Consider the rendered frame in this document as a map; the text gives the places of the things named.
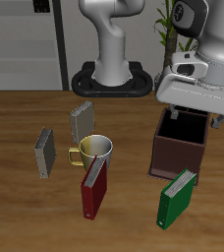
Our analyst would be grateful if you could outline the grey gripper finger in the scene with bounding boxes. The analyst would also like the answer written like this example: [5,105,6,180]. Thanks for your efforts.
[169,104,180,120]
[210,114,224,129]

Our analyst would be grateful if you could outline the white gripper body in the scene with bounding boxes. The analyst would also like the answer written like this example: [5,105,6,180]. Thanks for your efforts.
[154,65,224,119]

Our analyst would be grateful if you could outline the dark brown desk caddy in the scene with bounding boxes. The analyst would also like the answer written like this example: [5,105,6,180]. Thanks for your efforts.
[147,105,211,189]

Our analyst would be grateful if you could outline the green book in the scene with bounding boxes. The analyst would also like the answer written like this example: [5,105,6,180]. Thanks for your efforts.
[156,167,198,231]

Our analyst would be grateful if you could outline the red book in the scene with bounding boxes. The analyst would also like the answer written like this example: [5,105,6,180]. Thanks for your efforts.
[80,155,108,221]

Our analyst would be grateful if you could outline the dark grey book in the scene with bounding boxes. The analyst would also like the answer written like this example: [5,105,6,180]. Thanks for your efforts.
[33,127,57,180]

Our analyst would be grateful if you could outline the green pot plant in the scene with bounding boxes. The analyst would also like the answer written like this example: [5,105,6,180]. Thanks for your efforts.
[153,0,200,71]

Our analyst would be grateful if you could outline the white and yellow mug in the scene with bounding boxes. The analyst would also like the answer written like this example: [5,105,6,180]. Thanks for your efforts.
[67,134,114,172]

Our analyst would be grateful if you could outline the grey shelf unit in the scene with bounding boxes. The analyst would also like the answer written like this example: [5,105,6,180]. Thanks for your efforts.
[0,0,70,93]

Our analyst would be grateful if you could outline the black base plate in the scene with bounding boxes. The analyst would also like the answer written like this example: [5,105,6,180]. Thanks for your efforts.
[71,60,154,98]

